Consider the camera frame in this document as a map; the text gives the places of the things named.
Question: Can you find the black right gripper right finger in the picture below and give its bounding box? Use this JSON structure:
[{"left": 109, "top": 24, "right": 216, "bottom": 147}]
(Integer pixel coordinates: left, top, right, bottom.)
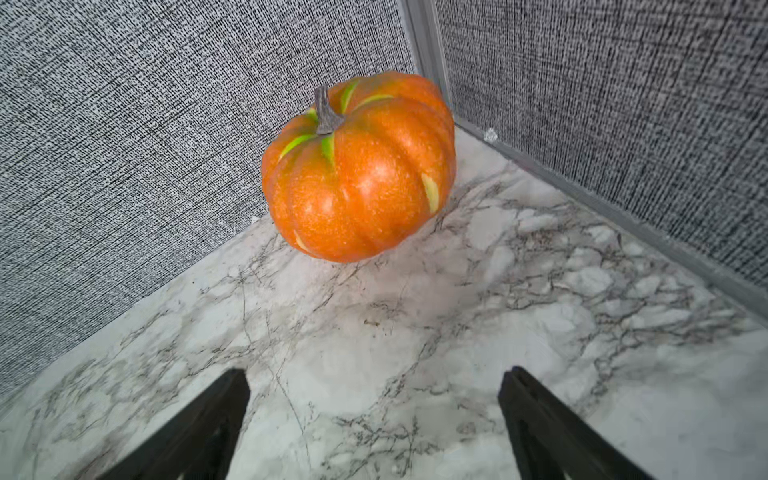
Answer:
[{"left": 498, "top": 366, "right": 651, "bottom": 480}]

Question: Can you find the orange decorative pumpkin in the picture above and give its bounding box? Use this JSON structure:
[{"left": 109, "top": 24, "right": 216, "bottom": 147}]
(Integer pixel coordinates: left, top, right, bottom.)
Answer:
[{"left": 261, "top": 71, "right": 457, "bottom": 263}]

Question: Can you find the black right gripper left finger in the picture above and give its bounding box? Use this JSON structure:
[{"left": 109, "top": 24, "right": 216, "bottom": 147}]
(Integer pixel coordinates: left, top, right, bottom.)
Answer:
[{"left": 101, "top": 369, "right": 250, "bottom": 479}]

